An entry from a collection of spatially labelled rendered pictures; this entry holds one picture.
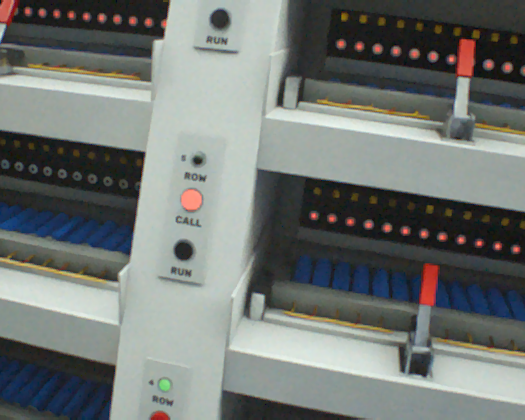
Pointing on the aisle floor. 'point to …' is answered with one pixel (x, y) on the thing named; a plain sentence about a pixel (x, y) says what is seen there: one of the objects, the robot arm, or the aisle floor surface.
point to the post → (171, 119)
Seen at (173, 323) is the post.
